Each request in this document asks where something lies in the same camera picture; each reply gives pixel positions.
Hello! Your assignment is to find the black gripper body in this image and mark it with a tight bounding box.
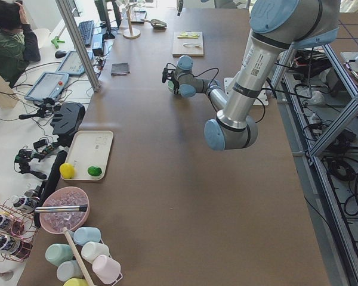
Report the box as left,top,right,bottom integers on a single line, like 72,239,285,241
171,78,180,95
177,0,183,15

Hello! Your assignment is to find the white ceramic spoon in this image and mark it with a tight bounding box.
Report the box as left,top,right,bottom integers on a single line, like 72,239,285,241
183,42,202,48

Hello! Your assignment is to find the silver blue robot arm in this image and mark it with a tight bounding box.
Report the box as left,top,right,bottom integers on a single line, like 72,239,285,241
162,1,340,151

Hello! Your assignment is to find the pink bowl with ice cubes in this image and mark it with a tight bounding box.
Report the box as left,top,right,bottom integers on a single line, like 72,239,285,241
33,186,90,234

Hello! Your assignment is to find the steel scoop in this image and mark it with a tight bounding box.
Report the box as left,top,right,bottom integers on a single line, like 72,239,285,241
141,18,167,30

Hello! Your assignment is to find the bamboo cutting board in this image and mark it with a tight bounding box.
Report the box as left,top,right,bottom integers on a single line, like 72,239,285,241
172,31,204,57

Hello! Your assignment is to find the yellow plastic knife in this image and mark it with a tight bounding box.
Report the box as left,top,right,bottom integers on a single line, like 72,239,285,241
177,35,199,39

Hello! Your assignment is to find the wooden mug tree stand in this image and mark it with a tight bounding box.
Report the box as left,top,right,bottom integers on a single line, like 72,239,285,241
117,1,140,39

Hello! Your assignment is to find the grey folded cloth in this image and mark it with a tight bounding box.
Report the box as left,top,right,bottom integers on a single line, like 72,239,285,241
110,63,130,76

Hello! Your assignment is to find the black monitor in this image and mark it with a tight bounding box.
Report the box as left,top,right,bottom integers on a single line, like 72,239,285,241
94,0,122,40

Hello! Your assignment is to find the black keyboard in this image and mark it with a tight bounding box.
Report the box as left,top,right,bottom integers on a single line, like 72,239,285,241
78,20,94,46

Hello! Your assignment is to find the upper blue teach pendant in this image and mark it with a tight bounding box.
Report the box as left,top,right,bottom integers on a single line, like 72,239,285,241
56,51,85,77

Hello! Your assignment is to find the blue teach pendant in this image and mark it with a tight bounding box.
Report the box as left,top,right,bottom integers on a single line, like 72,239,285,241
24,72,69,102
56,51,85,77

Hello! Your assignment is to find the cream serving tray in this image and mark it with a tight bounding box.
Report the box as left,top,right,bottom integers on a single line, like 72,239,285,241
60,130,113,181

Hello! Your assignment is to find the green lime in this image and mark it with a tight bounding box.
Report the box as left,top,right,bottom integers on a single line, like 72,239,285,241
87,166,103,177

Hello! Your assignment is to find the lower blue teach pendant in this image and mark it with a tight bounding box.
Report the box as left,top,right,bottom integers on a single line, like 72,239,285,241
24,72,69,102

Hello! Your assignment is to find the yellow lemon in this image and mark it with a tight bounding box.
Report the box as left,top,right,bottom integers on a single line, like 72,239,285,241
59,163,75,179

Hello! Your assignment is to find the seated person green jacket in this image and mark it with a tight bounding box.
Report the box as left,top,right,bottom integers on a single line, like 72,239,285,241
0,1,41,87

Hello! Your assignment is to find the pastel cup rack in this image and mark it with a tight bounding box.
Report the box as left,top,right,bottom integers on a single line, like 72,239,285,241
45,226,123,285

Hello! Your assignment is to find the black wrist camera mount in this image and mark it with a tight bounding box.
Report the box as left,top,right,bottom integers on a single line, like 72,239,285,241
162,63,177,83

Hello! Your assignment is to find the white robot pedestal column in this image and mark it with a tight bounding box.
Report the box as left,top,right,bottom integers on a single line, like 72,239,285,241
223,77,269,106

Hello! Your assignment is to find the aluminium frame post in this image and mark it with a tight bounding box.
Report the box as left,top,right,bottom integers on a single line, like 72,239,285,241
55,0,100,92

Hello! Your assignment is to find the copper wire bottle rack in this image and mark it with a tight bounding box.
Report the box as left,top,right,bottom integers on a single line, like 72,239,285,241
0,195,38,262

